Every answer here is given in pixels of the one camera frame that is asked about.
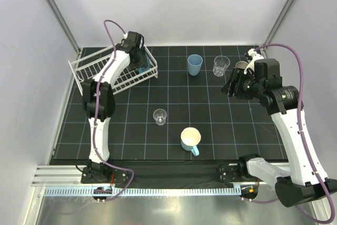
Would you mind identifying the right aluminium frame post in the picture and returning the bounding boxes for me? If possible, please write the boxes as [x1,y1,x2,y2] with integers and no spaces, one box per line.
[263,0,296,44]

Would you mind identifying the small clear glass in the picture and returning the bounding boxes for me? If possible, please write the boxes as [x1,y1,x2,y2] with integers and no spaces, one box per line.
[153,109,167,125]

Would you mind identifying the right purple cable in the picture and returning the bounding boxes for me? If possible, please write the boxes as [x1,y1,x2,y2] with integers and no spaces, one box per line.
[252,43,333,223]

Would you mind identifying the light blue hexagonal mug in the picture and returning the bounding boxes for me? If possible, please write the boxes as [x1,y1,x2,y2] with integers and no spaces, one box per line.
[180,127,201,156]

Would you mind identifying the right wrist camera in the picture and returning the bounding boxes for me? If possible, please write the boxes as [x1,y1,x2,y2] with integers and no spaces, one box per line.
[244,48,264,74]

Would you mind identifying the light blue plastic tumbler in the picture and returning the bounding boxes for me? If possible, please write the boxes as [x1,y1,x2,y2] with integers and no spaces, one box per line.
[187,54,203,76]

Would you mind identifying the metal cup with brown base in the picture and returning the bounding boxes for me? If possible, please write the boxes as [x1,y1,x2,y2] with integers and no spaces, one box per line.
[235,61,248,70]

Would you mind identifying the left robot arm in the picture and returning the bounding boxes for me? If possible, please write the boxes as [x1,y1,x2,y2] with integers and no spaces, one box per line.
[82,36,147,163]

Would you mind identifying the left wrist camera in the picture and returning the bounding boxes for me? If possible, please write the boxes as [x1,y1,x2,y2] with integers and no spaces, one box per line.
[124,31,145,46]

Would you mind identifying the left aluminium frame post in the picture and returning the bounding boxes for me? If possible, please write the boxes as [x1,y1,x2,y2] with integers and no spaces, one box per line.
[45,0,80,54]

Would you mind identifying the tall clear glass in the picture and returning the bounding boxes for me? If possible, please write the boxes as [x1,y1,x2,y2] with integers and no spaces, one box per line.
[213,55,231,77]

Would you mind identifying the aluminium frame post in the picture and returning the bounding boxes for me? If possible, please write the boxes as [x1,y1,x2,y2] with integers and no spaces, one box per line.
[45,0,80,54]
[263,0,296,44]

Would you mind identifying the aluminium front rail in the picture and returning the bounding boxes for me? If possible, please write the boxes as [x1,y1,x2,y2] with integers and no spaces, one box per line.
[31,163,321,199]

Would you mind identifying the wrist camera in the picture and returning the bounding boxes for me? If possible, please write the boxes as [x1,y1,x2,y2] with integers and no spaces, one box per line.
[244,48,264,74]
[124,31,145,46]

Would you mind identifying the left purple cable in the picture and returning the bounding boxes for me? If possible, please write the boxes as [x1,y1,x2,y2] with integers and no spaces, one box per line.
[89,19,135,202]

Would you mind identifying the black grid mat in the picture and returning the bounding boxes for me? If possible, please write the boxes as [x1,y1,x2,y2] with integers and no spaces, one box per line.
[47,45,301,162]

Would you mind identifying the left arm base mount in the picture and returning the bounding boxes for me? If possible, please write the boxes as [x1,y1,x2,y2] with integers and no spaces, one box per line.
[81,163,132,184]

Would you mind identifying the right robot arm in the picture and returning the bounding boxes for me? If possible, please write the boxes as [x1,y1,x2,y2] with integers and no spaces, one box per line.
[221,58,336,207]

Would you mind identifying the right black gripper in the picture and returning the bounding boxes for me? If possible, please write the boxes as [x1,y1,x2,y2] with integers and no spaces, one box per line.
[221,67,264,100]

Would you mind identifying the purple cable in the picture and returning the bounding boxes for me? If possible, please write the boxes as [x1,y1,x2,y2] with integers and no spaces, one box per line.
[252,43,333,223]
[89,19,135,202]

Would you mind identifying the white wire dish rack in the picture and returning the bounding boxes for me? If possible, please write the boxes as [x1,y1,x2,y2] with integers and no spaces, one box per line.
[69,46,158,95]

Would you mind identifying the blue floral mug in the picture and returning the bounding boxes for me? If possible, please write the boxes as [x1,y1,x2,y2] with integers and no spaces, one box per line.
[135,57,151,74]

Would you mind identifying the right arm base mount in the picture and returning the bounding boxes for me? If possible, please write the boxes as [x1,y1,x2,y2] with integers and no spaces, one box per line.
[216,163,241,183]

